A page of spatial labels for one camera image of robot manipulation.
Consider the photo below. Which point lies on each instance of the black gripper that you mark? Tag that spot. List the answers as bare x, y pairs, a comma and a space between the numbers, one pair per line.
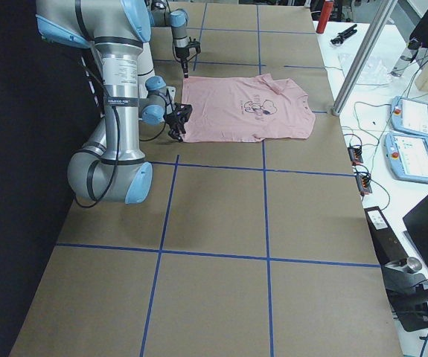
172, 120
181, 54

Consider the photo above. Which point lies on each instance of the pink Snoopy t-shirt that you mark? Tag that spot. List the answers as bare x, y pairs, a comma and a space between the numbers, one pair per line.
246, 109

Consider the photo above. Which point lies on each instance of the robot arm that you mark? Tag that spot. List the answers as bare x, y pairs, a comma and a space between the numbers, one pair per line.
161, 15
111, 166

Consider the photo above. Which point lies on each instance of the red cylinder bottle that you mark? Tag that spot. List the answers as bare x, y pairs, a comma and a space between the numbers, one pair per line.
324, 16

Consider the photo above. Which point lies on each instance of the black folded tripod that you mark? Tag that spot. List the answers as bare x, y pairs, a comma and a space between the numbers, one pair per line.
341, 37

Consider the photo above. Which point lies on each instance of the grey USB hub left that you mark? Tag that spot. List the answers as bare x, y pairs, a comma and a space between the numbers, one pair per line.
355, 155

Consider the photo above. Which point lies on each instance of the grey usb hub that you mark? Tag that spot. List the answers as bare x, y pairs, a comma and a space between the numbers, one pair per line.
355, 155
363, 181

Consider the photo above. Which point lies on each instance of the grey USB hub right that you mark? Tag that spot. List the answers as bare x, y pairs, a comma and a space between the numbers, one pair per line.
363, 181

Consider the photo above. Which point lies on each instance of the upper blue teach pendant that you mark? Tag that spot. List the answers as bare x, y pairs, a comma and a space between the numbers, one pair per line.
409, 116

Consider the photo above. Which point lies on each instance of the blue teach pendant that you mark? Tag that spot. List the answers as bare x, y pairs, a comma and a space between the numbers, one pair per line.
409, 116
407, 156

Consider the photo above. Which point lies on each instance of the lower blue teach pendant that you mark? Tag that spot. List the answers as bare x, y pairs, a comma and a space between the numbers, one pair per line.
407, 156

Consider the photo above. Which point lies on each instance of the black box with label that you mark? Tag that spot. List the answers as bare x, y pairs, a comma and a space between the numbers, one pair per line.
387, 246

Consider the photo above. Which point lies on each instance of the aluminium frame post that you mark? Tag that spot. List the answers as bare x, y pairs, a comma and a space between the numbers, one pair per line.
366, 47

